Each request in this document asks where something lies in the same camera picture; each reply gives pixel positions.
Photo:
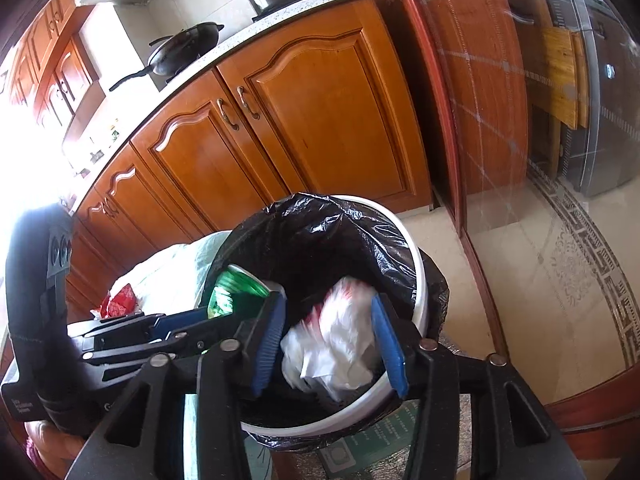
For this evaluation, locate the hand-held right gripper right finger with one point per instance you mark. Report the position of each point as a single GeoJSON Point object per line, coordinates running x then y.
{"type": "Point", "coordinates": [389, 350]}

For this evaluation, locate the wooden kitchen cabinet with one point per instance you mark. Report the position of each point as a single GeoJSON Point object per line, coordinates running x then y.
{"type": "Point", "coordinates": [65, 65]}
{"type": "Point", "coordinates": [320, 110]}

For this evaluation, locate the black wok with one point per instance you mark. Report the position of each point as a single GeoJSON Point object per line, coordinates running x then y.
{"type": "Point", "coordinates": [185, 47]}

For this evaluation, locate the white plastic bag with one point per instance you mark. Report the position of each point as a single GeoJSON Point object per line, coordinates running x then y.
{"type": "Point", "coordinates": [330, 355]}

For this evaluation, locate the white round bin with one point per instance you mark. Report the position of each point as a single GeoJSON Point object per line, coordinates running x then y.
{"type": "Point", "coordinates": [421, 290]}

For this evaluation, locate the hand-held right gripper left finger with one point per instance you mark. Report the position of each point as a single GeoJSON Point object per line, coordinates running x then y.
{"type": "Point", "coordinates": [270, 345]}

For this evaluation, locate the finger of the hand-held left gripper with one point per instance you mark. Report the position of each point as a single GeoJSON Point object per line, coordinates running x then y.
{"type": "Point", "coordinates": [182, 317]}
{"type": "Point", "coordinates": [200, 336]}

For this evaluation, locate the red snack packet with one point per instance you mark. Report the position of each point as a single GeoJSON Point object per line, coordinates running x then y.
{"type": "Point", "coordinates": [117, 302]}

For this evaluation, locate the black plastic bin liner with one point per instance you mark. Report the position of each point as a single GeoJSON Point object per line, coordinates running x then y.
{"type": "Point", "coordinates": [325, 240]}

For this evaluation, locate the bamboo folding chair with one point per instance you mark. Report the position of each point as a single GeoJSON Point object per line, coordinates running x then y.
{"type": "Point", "coordinates": [560, 70]}

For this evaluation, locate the person's left hand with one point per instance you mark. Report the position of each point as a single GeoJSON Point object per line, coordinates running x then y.
{"type": "Point", "coordinates": [50, 447]}

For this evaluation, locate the red framed glass door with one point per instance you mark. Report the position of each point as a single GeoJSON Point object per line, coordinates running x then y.
{"type": "Point", "coordinates": [490, 110]}

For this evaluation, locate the green snack packet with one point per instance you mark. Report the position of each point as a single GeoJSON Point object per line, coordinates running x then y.
{"type": "Point", "coordinates": [235, 292]}

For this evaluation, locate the wooden lower kitchen cabinet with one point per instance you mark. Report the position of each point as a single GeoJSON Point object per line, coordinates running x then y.
{"type": "Point", "coordinates": [320, 110]}

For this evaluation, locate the brown box with green label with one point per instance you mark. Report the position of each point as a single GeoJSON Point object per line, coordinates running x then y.
{"type": "Point", "coordinates": [385, 440]}

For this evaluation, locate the light green floral tablecloth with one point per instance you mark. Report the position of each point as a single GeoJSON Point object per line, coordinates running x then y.
{"type": "Point", "coordinates": [165, 280]}

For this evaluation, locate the wooden upper kitchen cabinet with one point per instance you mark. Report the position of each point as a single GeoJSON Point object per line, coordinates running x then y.
{"type": "Point", "coordinates": [65, 65]}

